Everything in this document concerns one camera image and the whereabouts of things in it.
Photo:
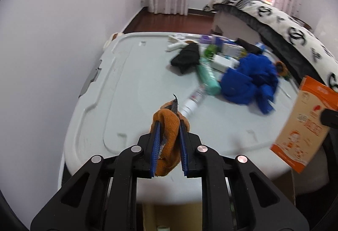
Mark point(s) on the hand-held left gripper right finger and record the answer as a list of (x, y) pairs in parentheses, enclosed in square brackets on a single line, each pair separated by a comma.
[(184, 149)]

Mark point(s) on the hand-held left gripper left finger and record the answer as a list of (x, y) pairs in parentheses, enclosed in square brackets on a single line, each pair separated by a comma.
[(155, 149)]

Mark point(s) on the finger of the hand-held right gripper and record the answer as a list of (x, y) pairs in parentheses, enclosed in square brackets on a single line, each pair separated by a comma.
[(330, 118)]

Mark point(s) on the orange knit cloth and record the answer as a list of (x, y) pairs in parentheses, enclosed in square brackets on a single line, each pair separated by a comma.
[(169, 141), (281, 68)]

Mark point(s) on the orange and white carton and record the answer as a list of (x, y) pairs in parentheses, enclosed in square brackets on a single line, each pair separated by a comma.
[(298, 125)]

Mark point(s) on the white bottle with red label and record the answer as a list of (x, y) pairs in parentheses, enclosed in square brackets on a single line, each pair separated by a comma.
[(190, 106)]

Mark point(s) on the light green soft packet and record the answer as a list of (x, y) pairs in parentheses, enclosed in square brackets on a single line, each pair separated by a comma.
[(208, 80)]

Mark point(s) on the blue cloth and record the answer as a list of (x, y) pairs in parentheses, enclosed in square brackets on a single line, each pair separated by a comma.
[(245, 80)]

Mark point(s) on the white printed blanket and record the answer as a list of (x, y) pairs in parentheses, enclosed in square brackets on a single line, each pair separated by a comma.
[(303, 32)]

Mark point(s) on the black cloth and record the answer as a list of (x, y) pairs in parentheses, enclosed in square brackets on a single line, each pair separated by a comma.
[(248, 46), (186, 58)]

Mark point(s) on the green bottle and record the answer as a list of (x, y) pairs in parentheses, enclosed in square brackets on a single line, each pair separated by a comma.
[(212, 50)]

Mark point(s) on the white tube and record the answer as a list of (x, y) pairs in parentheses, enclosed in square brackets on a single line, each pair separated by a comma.
[(174, 47)]

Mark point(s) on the purple small box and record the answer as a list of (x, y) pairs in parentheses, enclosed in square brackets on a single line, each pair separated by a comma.
[(206, 40)]

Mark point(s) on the white and blue small box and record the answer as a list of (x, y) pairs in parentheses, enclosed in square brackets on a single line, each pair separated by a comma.
[(232, 49)]

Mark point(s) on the white bed frame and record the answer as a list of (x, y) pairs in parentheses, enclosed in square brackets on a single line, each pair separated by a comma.
[(227, 25)]

